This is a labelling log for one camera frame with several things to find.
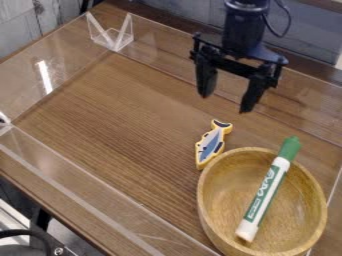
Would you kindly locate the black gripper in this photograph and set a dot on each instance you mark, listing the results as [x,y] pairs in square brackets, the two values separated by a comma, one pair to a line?
[239,52]

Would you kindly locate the green white marker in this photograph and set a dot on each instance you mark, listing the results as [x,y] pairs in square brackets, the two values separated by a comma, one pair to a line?
[256,210]

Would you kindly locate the brown wooden bowl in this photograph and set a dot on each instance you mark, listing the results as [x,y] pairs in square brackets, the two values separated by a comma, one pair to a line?
[295,219]

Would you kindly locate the yellow blue fish toy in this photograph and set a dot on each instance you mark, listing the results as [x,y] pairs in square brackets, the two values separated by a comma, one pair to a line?
[209,146]

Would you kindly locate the clear acrylic corner bracket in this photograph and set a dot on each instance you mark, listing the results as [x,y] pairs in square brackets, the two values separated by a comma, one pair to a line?
[113,39]

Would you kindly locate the clear acrylic front wall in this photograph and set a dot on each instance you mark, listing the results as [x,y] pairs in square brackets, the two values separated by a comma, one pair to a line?
[116,223]

